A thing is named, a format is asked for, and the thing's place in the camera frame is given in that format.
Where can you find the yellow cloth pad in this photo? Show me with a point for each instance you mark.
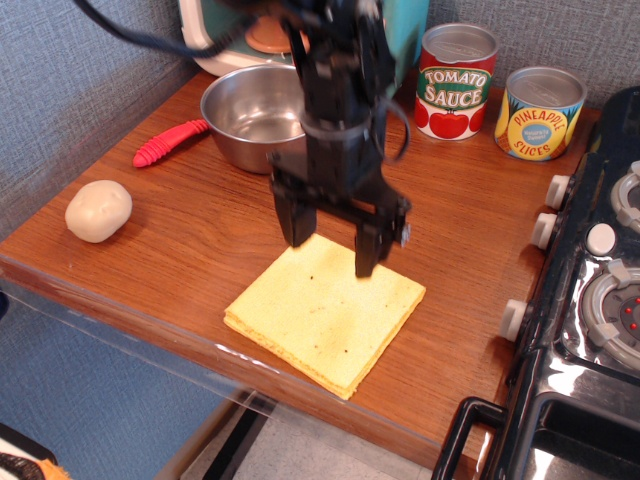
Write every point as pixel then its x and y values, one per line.
pixel 309 309

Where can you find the pineapple slices can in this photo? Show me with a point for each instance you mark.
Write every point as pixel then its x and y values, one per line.
pixel 539 113

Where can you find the black toy stove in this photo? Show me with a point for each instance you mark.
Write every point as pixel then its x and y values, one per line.
pixel 573 387

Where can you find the grey stove knob rear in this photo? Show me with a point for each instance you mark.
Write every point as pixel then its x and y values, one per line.
pixel 556 191

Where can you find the grey stove knob middle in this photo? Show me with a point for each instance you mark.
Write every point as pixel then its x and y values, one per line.
pixel 543 230

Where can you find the grey stove knob front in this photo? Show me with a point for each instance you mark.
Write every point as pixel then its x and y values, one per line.
pixel 512 318

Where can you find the tomato sauce can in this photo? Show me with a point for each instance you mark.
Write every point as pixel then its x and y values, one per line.
pixel 455 73

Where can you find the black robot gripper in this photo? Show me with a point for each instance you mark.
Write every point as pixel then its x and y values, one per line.
pixel 340 173

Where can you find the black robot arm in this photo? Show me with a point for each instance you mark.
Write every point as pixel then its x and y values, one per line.
pixel 345 67

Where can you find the beige toy potato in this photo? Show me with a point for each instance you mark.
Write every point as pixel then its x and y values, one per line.
pixel 98 210

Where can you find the orange fuzzy object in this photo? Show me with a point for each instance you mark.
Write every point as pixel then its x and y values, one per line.
pixel 47 470

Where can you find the stainless steel pot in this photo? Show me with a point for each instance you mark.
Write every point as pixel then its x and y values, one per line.
pixel 254 112

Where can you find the black oven door handle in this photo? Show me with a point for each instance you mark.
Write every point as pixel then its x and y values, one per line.
pixel 471 411

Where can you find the orange microwave turntable plate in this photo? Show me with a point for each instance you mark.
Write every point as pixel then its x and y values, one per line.
pixel 267 36

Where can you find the red ribbed pot handle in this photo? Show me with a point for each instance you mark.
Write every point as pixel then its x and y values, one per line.
pixel 162 144

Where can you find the grey stove knob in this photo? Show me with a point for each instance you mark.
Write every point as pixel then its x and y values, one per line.
pixel 512 318
pixel 543 230
pixel 556 191

